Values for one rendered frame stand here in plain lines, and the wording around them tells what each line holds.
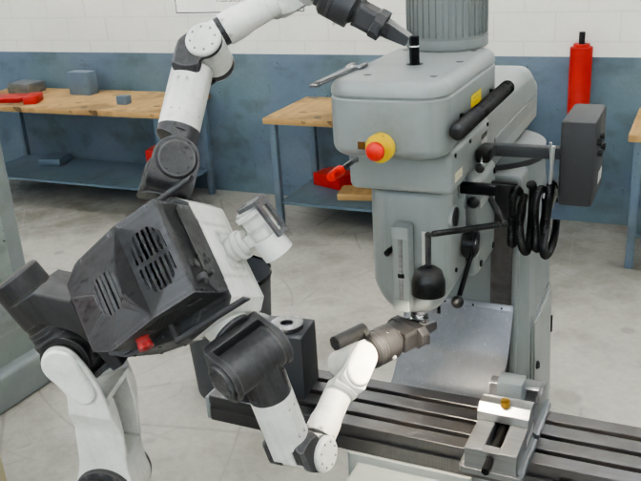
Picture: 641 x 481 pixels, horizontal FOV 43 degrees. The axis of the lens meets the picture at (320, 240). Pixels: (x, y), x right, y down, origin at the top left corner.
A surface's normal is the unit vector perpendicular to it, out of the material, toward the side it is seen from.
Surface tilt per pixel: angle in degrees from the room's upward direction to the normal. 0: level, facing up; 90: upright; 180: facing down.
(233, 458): 0
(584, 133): 90
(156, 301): 65
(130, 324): 75
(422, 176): 90
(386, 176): 90
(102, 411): 90
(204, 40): 53
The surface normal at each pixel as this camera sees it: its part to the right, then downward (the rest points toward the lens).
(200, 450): -0.06, -0.93
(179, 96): -0.14, -0.27
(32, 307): -0.13, 0.37
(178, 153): 0.33, -0.18
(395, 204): -0.41, 0.36
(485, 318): -0.40, -0.09
